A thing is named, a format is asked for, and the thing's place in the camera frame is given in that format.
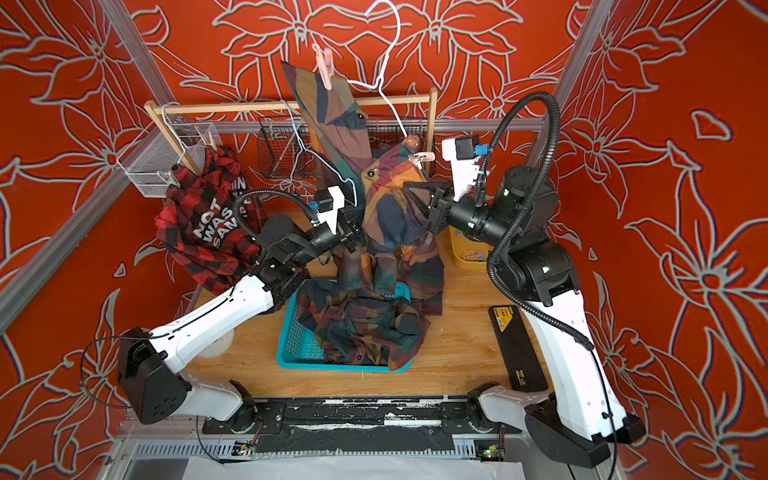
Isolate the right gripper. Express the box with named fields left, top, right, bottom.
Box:
left=403, top=182, right=522, bottom=258

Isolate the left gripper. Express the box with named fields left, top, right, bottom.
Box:
left=290, top=204, right=379, bottom=272

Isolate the white wire hanger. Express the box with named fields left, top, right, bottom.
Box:
left=348, top=0, right=408, bottom=137
left=282, top=100, right=358, bottom=207

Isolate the dark plaid shirt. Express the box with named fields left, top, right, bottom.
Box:
left=282, top=63, right=445, bottom=316
left=296, top=279, right=430, bottom=371

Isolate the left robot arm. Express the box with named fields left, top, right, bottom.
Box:
left=117, top=186, right=365, bottom=433

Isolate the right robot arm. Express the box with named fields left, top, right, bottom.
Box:
left=403, top=91, right=646, bottom=468

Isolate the red black plaid shirt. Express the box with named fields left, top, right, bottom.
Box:
left=154, top=145, right=260, bottom=295

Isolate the yellow plastic tray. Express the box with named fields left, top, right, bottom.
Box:
left=448, top=226, right=490, bottom=271

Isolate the teal plastic basket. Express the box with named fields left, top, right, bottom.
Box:
left=277, top=283, right=413, bottom=373

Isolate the beige clothespin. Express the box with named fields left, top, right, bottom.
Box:
left=204, top=130, right=219, bottom=150

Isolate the white tape roll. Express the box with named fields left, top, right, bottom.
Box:
left=198, top=329, right=236, bottom=359

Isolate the white mesh basket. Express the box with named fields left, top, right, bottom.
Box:
left=117, top=122, right=222, bottom=198

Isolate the black yellow tool case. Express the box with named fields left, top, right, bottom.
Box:
left=488, top=305, right=549, bottom=392

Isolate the wooden hanging rack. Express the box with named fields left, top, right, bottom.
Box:
left=144, top=88, right=438, bottom=175

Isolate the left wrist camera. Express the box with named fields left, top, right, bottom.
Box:
left=314, top=185, right=345, bottom=234

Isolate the black wire basket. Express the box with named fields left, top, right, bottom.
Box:
left=255, top=116, right=428, bottom=180

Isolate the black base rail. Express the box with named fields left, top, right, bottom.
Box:
left=194, top=395, right=521, bottom=459

